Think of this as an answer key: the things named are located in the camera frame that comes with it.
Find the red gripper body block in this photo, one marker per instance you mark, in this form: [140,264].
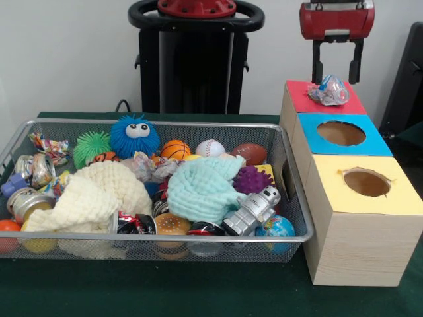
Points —
[337,20]

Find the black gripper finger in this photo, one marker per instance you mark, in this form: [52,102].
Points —
[318,62]
[356,62]

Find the crushed clear plastic bottle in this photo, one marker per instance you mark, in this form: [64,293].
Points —
[330,91]

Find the wooden box three holes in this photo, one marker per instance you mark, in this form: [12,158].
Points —
[357,251]

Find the black office chair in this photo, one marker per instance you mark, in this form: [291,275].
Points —
[409,82]

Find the small brown football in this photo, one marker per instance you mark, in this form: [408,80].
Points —
[249,153]

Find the purple spiky ball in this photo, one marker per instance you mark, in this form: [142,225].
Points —
[252,180]

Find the small white baseball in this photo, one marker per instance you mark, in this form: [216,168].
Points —
[210,148]

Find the silver toy robot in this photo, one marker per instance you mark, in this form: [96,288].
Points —
[252,208]

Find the small orange basketball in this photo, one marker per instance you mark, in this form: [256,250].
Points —
[176,148]

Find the mint green waffle cloth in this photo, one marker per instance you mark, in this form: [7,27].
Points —
[198,188]

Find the blue globe ball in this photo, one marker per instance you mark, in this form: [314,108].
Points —
[276,231]

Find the blue fuzzy googly-eye ball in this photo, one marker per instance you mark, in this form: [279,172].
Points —
[132,145]

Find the green spiky rubber ball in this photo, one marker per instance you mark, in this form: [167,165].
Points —
[91,147]

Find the dark green table cloth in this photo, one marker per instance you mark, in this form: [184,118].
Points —
[198,290]

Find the cream waffle cloth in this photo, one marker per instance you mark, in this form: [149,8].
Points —
[96,195]

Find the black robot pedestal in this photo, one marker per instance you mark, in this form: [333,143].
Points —
[191,72]

